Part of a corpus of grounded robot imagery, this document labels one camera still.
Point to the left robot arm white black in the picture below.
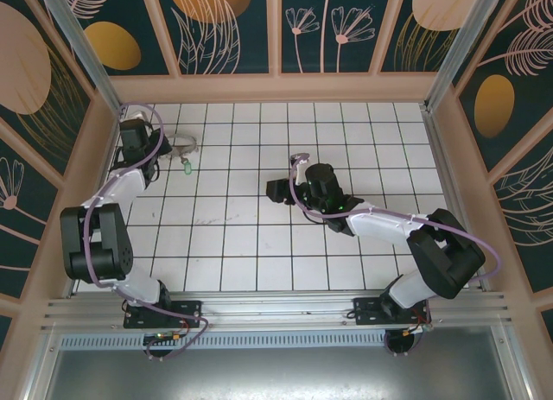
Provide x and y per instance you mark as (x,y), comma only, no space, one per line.
(125,184)

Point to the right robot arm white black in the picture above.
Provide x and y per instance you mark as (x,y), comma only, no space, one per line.
(380,225)

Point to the sheet metal panel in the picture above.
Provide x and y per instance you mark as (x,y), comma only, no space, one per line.
(276,374)

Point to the small circuit board with LEDs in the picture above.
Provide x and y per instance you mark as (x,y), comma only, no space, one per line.
(164,338)

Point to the aluminium frame post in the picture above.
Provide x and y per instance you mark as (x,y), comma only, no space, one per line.
(459,50)
(86,50)

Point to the aluminium mounting rail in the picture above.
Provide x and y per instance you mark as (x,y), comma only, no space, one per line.
(276,309)

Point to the aluminium side rail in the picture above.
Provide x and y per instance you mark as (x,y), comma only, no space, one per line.
(453,201)

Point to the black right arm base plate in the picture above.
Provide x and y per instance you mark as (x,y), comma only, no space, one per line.
(367,311)

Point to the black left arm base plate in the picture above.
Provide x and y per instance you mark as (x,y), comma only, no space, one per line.
(190,313)

